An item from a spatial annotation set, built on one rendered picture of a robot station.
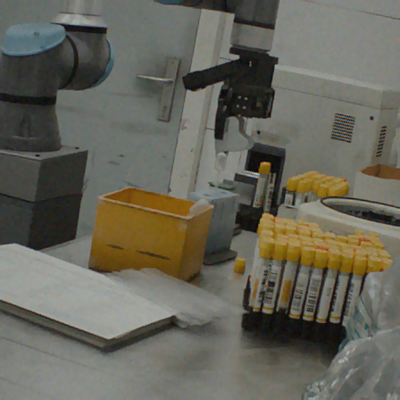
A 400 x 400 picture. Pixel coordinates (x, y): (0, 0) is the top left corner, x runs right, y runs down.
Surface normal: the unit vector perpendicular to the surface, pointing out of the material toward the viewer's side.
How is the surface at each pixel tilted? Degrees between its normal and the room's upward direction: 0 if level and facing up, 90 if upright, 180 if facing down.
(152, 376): 0
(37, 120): 72
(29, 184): 90
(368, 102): 89
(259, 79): 90
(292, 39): 90
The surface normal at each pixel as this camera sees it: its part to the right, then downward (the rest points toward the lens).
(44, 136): 0.70, -0.09
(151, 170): -0.33, 0.10
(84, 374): 0.18, -0.97
